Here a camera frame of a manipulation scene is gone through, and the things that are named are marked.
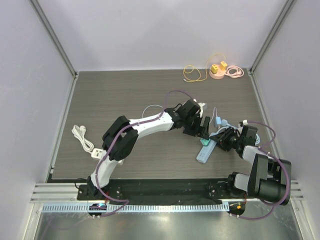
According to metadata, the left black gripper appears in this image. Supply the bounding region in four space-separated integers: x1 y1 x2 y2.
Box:
183 114 210 140

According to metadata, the teal plug adapter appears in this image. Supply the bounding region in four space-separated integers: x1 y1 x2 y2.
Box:
200 138 211 147

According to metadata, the blue USB charger plug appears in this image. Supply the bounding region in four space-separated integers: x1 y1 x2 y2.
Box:
214 116 222 128

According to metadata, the light blue charging cable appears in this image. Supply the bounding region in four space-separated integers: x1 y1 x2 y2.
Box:
141 104 218 126

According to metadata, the white USB power strip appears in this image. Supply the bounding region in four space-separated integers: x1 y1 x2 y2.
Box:
89 147 124 166

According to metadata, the light blue power strip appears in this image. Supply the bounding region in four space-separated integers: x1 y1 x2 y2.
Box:
196 140 217 164

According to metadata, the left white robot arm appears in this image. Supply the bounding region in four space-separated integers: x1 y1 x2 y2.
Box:
87 99 210 200

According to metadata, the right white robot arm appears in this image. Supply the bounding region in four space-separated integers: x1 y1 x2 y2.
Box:
209 125 292 206

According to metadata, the pink round power socket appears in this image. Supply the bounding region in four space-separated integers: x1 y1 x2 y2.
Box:
209 69 226 80

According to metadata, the yellow charger plug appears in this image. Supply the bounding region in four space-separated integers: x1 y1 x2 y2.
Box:
210 64 219 74

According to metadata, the orange charger plug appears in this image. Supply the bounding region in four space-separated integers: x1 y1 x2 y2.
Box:
219 61 228 71

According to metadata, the light blue strip cord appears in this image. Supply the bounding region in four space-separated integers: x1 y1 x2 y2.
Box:
216 119 262 145

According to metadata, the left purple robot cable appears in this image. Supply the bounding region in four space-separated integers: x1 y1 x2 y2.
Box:
93 89 198 217

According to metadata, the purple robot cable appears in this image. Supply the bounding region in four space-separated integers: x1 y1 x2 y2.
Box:
93 89 198 217
228 121 292 220

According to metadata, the yellow charging cable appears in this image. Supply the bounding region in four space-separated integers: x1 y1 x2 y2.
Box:
182 52 228 83

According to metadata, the pink coiled cord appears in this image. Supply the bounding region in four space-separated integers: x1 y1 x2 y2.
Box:
224 65 245 79

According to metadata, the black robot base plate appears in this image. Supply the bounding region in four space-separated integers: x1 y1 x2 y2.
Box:
76 177 256 216

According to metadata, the white slotted cable duct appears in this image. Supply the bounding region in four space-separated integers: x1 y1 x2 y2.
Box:
42 202 230 214

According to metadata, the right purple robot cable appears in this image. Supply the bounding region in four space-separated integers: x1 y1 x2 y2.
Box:
228 121 292 220

